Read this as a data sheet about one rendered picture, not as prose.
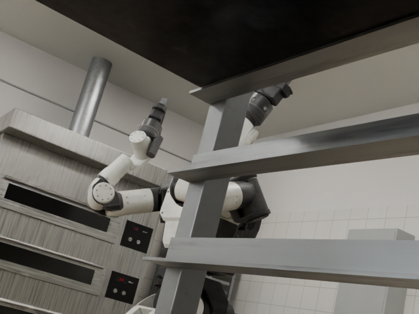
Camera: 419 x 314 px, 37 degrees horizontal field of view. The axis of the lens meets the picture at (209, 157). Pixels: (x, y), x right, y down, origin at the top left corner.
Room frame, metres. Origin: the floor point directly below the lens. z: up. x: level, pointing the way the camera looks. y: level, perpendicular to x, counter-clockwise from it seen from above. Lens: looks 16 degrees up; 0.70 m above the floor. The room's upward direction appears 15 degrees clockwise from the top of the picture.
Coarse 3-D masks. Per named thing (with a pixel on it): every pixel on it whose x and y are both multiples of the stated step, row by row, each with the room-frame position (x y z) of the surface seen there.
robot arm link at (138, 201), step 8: (104, 184) 2.17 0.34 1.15; (96, 192) 2.16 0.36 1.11; (104, 192) 2.17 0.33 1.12; (112, 192) 2.18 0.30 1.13; (120, 192) 2.23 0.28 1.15; (128, 192) 2.23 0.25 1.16; (136, 192) 2.24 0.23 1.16; (144, 192) 2.24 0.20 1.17; (96, 200) 2.17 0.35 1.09; (104, 200) 2.17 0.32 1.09; (112, 200) 2.18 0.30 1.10; (120, 200) 2.20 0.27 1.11; (128, 200) 2.22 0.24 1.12; (136, 200) 2.23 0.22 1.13; (144, 200) 2.24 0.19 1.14; (152, 200) 2.25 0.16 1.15; (104, 208) 2.19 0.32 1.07; (112, 208) 2.19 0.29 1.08; (120, 208) 2.20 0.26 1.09; (128, 208) 2.23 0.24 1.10; (136, 208) 2.24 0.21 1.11; (144, 208) 2.25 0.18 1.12; (152, 208) 2.26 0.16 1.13; (112, 216) 2.26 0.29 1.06
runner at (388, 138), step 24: (384, 120) 0.41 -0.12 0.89; (408, 120) 0.39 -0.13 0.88; (264, 144) 0.52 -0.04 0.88; (288, 144) 0.50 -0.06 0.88; (312, 144) 0.47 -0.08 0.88; (336, 144) 0.41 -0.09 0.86; (360, 144) 0.39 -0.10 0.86; (384, 144) 0.38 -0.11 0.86; (408, 144) 0.37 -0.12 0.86; (192, 168) 0.57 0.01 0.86; (216, 168) 0.55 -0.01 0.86; (240, 168) 0.53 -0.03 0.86; (264, 168) 0.51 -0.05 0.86; (288, 168) 0.49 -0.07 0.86
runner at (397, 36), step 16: (416, 16) 0.37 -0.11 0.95; (368, 32) 0.40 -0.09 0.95; (384, 32) 0.40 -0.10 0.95; (400, 32) 0.39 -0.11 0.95; (416, 32) 0.39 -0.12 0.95; (320, 48) 0.45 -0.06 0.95; (336, 48) 0.44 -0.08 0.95; (352, 48) 0.43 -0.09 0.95; (368, 48) 0.42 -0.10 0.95; (384, 48) 0.42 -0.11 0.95; (272, 64) 0.50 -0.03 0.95; (288, 64) 0.49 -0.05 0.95; (304, 64) 0.48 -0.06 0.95; (320, 64) 0.47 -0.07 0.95; (336, 64) 0.46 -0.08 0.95; (224, 80) 0.56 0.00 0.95; (240, 80) 0.54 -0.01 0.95; (256, 80) 0.54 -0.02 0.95; (272, 80) 0.53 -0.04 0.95; (288, 80) 0.52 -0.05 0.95; (208, 96) 0.60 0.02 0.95; (224, 96) 0.59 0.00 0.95
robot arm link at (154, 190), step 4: (152, 188) 2.27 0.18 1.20; (156, 188) 2.27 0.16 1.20; (152, 192) 2.25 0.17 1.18; (156, 192) 2.26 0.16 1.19; (160, 192) 2.30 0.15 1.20; (156, 196) 2.25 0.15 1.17; (160, 196) 2.28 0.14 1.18; (156, 200) 2.25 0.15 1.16; (160, 200) 2.29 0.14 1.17; (156, 204) 2.26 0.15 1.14; (160, 204) 2.30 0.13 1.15; (156, 208) 2.27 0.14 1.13; (160, 208) 2.31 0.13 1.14
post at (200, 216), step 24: (240, 96) 0.61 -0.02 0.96; (216, 120) 0.61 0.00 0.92; (240, 120) 0.61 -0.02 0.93; (216, 144) 0.60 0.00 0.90; (192, 192) 0.61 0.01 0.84; (216, 192) 0.61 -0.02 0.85; (192, 216) 0.60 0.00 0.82; (216, 216) 0.61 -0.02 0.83; (168, 288) 0.61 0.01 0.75; (192, 288) 0.61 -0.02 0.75; (168, 312) 0.60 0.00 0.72; (192, 312) 0.61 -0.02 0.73
